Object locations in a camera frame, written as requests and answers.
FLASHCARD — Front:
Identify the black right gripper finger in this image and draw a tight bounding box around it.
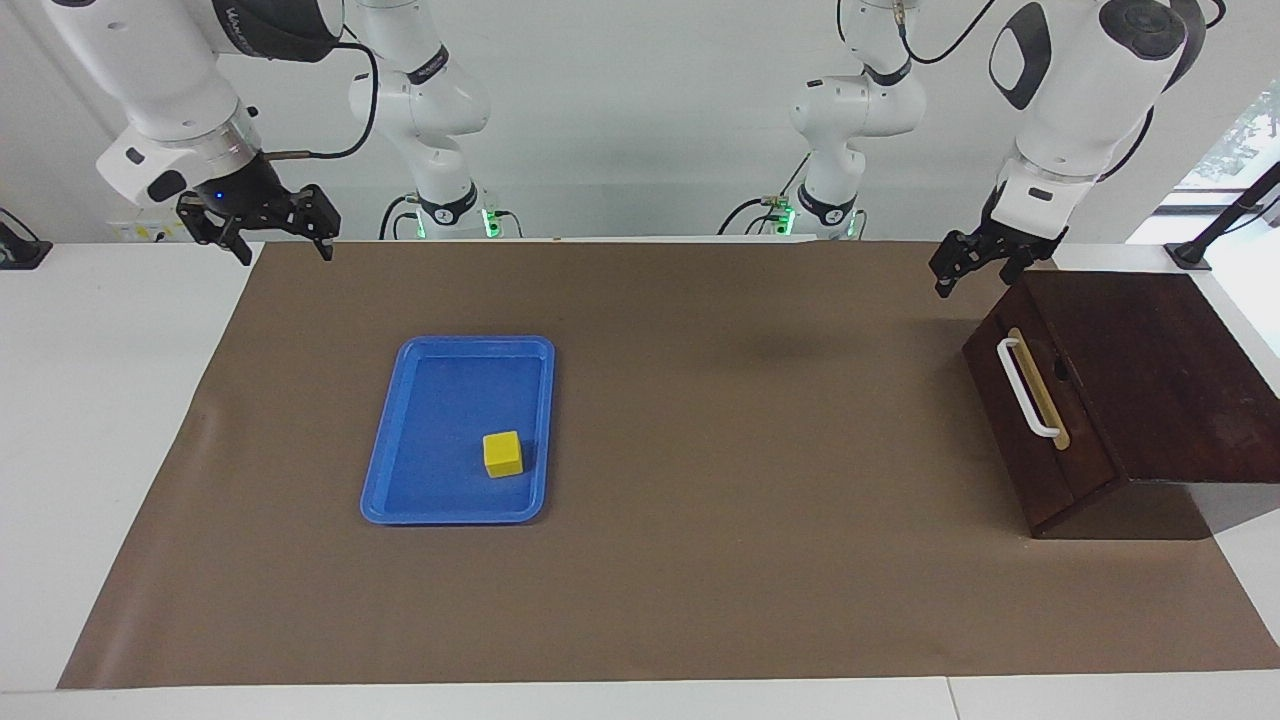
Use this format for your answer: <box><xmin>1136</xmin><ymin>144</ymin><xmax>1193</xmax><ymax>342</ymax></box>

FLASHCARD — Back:
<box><xmin>178</xmin><ymin>198</ymin><xmax>253</xmax><ymax>266</ymax></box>
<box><xmin>275</xmin><ymin>185</ymin><xmax>341</xmax><ymax>263</ymax></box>

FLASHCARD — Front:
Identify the wooden drawer with white handle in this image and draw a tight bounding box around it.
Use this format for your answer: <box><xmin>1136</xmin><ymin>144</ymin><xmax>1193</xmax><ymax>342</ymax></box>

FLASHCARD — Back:
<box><xmin>962</xmin><ymin>272</ymin><xmax>1133</xmax><ymax>533</ymax></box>

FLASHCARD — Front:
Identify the yellow cube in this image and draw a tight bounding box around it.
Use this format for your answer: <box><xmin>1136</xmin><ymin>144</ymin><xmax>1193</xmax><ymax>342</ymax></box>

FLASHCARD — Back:
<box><xmin>483</xmin><ymin>431</ymin><xmax>525</xmax><ymax>479</ymax></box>

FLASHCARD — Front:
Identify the dark wooden cabinet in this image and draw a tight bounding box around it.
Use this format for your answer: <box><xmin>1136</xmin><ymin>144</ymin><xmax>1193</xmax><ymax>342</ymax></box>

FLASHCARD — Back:
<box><xmin>1020</xmin><ymin>270</ymin><xmax>1280</xmax><ymax>541</ymax></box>

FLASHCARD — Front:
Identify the window pane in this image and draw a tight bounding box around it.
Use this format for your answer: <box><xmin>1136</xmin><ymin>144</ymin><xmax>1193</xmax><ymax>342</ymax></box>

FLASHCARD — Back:
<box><xmin>1175</xmin><ymin>85</ymin><xmax>1280</xmax><ymax>191</ymax></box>

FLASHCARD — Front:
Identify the blue plastic tray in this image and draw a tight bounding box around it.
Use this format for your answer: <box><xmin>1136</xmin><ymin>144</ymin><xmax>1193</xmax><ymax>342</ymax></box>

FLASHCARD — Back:
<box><xmin>360</xmin><ymin>335</ymin><xmax>556</xmax><ymax>526</ymax></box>

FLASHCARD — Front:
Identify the brown table mat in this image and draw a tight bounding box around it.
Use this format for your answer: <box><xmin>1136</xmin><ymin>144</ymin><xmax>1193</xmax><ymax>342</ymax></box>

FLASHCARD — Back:
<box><xmin>57</xmin><ymin>240</ymin><xmax>1280</xmax><ymax>691</ymax></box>

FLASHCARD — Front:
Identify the black base cable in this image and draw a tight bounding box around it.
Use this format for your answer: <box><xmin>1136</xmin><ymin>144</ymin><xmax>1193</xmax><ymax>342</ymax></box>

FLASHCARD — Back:
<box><xmin>378</xmin><ymin>193</ymin><xmax>421</xmax><ymax>241</ymax></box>
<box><xmin>718</xmin><ymin>195</ymin><xmax>801</xmax><ymax>236</ymax></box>

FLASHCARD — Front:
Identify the white wall socket box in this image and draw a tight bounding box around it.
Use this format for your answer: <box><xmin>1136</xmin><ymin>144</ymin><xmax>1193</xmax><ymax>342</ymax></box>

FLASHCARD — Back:
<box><xmin>108</xmin><ymin>205</ymin><xmax>186</xmax><ymax>244</ymax></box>

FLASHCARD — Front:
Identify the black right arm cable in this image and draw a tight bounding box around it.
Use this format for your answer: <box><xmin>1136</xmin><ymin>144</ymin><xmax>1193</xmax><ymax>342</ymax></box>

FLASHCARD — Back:
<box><xmin>255</xmin><ymin>40</ymin><xmax>381</xmax><ymax>161</ymax></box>

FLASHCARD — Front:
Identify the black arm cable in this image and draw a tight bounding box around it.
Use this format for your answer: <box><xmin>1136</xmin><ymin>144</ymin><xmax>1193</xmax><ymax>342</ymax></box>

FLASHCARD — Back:
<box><xmin>255</xmin><ymin>40</ymin><xmax>381</xmax><ymax>161</ymax></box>
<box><xmin>895</xmin><ymin>0</ymin><xmax>1226</xmax><ymax>181</ymax></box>

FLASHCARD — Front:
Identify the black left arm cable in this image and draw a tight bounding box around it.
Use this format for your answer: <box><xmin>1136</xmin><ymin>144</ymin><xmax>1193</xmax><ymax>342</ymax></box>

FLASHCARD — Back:
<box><xmin>895</xmin><ymin>0</ymin><xmax>1226</xmax><ymax>181</ymax></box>

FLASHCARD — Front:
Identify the black table mount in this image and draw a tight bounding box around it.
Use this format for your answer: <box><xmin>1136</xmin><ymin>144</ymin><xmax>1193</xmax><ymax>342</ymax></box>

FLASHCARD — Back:
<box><xmin>0</xmin><ymin>208</ymin><xmax>53</xmax><ymax>271</ymax></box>

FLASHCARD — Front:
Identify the black camera stand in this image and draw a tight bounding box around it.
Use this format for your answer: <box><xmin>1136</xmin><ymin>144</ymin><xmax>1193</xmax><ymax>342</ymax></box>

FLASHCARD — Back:
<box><xmin>1165</xmin><ymin>160</ymin><xmax>1280</xmax><ymax>271</ymax></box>

